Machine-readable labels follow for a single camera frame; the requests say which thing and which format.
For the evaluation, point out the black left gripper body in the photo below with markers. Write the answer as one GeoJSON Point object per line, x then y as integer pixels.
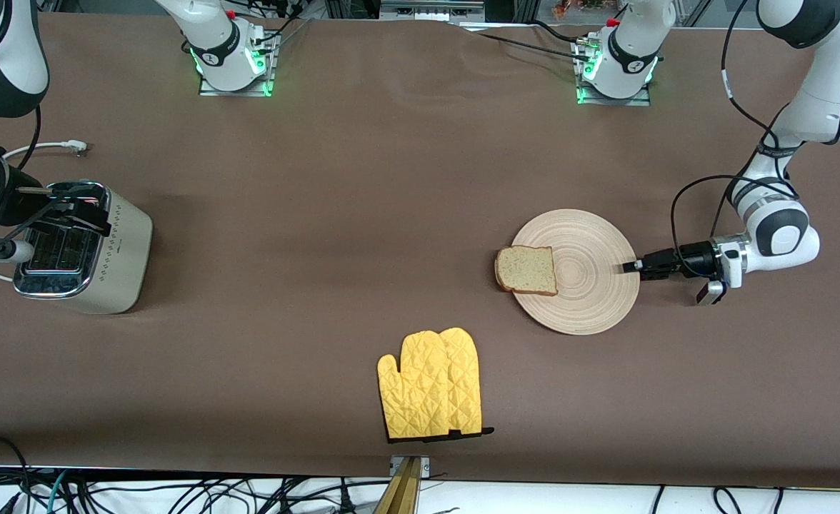
{"type": "Point", "coordinates": [693, 258]}

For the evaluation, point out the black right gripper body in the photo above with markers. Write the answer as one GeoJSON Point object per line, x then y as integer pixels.
{"type": "Point", "coordinates": [14, 206]}

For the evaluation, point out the round wooden plate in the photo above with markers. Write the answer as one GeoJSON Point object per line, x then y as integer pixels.
{"type": "Point", "coordinates": [591, 285]}

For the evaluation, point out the brown bread slice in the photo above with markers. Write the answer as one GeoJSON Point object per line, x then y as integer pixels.
{"type": "Point", "coordinates": [527, 271]}

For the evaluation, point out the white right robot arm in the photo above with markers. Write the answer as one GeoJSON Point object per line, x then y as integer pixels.
{"type": "Point", "coordinates": [6, 43]}

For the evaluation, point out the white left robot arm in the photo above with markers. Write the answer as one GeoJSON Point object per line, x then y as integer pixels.
{"type": "Point", "coordinates": [820, 93]}

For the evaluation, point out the cream and chrome toaster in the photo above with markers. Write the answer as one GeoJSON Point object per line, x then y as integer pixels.
{"type": "Point", "coordinates": [120, 250]}

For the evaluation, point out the yellow quilted oven mitt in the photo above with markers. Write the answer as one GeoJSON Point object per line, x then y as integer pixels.
{"type": "Point", "coordinates": [468, 385]}
{"type": "Point", "coordinates": [413, 385]}

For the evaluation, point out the brown table cover cloth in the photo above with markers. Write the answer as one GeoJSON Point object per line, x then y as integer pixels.
{"type": "Point", "coordinates": [320, 178]}

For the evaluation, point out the colourful packaged items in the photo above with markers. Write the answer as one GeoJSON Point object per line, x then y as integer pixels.
{"type": "Point", "coordinates": [577, 8]}

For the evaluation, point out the wooden bar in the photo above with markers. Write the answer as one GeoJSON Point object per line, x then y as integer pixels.
{"type": "Point", "coordinates": [402, 492]}

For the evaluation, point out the grey equipment rack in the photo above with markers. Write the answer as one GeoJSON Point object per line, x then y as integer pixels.
{"type": "Point", "coordinates": [427, 11]}

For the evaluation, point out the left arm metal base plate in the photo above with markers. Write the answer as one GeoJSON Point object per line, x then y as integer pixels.
{"type": "Point", "coordinates": [613, 101]}

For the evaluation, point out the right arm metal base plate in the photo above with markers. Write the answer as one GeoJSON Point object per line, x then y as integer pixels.
{"type": "Point", "coordinates": [234, 91]}

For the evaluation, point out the small metal bracket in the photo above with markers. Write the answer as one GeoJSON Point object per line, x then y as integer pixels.
{"type": "Point", "coordinates": [395, 464]}

